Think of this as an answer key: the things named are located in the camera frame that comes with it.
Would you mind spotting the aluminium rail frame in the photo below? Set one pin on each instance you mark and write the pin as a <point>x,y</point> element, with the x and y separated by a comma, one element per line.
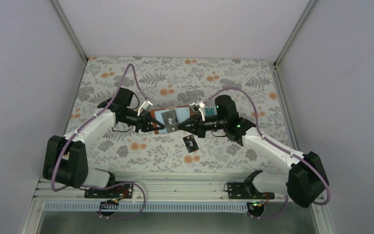
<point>183,187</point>

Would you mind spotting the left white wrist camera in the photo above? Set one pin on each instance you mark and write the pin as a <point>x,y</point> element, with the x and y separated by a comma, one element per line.
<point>144,107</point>

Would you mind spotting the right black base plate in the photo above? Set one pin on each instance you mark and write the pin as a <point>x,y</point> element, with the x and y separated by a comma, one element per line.
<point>239,190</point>

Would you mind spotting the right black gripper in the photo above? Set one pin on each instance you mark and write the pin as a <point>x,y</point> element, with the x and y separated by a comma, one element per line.
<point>199,122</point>

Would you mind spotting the teal credit card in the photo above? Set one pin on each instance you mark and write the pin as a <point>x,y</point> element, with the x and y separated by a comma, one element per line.
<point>210,111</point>

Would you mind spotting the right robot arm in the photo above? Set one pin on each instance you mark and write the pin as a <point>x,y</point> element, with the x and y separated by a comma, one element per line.
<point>302,176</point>

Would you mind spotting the brown leather card holder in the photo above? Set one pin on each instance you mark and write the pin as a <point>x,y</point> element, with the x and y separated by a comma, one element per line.
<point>182,113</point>

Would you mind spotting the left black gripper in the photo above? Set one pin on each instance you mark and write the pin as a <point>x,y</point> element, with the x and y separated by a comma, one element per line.
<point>140,121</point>

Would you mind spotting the blue slotted cable duct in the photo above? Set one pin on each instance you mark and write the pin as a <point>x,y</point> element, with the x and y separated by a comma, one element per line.
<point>128,206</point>

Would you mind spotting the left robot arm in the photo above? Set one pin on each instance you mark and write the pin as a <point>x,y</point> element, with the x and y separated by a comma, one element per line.
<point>66,162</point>

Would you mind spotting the floral patterned table mat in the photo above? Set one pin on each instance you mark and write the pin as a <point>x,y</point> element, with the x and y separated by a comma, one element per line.
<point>172,82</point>

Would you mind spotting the black VIP credit card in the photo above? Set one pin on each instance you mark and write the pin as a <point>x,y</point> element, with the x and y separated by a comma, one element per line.
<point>190,143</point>

